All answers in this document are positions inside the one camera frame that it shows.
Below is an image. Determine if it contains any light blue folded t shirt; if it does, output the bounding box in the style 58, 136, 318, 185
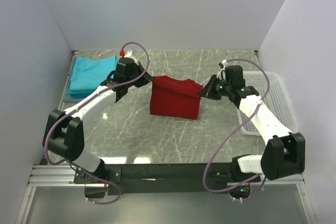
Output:
69, 56, 118, 91

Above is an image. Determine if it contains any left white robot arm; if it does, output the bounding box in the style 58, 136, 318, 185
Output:
43, 56, 153, 183

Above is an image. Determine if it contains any teal folded t shirt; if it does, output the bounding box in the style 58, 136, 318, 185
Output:
66, 89, 94, 99

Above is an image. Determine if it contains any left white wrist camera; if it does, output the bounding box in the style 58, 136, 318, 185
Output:
120, 49, 137, 61

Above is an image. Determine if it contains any white plastic perforated basket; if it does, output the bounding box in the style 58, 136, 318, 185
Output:
243, 71, 299, 133

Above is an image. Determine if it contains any aluminium frame rail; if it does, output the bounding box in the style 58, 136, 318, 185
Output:
43, 50, 306, 191

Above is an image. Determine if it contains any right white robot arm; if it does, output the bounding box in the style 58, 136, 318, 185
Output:
199, 66, 306, 182

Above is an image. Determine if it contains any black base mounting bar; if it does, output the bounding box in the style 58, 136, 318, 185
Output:
73, 163, 263, 196

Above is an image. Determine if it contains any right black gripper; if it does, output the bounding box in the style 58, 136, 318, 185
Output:
198, 74, 232, 101

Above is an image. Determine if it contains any red t shirt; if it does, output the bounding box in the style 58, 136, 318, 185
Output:
150, 76, 203, 120

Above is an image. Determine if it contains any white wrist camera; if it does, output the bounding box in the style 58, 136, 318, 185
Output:
120, 49, 137, 61
217, 60, 228, 79

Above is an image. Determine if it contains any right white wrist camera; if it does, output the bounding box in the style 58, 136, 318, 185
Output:
217, 60, 228, 79

